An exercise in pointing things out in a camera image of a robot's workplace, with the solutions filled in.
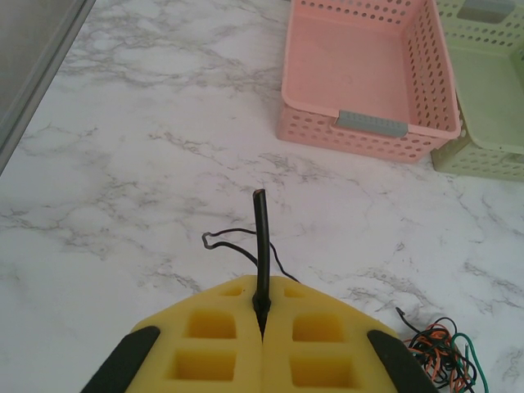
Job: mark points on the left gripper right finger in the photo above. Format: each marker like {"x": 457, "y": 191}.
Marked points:
{"x": 319, "y": 327}

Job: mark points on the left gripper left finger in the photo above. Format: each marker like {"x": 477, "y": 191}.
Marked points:
{"x": 204, "y": 327}

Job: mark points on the pink plastic basket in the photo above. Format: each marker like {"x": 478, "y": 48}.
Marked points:
{"x": 352, "y": 61}

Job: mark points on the green plastic basket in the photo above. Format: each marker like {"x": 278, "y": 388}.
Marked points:
{"x": 487, "y": 90}

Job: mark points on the aluminium table side rail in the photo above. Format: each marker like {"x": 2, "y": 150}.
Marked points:
{"x": 37, "y": 78}

